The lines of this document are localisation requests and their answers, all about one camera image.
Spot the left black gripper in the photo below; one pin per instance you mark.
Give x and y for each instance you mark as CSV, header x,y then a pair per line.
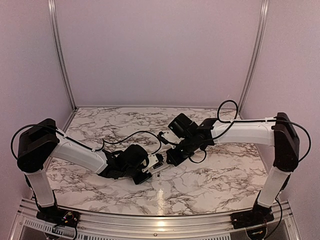
x,y
139,180

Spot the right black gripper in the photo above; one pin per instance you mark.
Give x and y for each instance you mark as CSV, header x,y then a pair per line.
x,y
173,159

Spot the white remote control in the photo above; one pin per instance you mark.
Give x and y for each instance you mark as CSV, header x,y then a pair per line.
x,y
159,167

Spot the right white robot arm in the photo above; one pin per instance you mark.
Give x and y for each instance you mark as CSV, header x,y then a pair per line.
x,y
277,132

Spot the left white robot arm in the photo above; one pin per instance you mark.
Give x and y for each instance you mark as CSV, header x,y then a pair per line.
x,y
38,142

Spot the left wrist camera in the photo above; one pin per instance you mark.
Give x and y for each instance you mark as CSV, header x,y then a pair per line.
x,y
151,160

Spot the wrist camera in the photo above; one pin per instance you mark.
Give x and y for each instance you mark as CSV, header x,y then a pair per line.
x,y
167,138
151,160

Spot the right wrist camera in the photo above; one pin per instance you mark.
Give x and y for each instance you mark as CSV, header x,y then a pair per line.
x,y
167,138

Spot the front aluminium rail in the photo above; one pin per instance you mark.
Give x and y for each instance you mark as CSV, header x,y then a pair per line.
x,y
108,226

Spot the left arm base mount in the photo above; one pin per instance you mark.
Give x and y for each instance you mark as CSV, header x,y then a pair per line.
x,y
60,217

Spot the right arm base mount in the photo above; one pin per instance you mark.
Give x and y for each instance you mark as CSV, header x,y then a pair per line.
x,y
248,218

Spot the right aluminium frame post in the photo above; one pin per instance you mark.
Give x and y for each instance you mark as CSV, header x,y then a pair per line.
x,y
261,29

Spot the aluminium frame post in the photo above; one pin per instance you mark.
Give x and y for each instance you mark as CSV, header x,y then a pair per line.
x,y
59,51
261,29

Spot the left aluminium frame post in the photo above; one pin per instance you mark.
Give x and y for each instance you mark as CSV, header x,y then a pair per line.
x,y
59,51

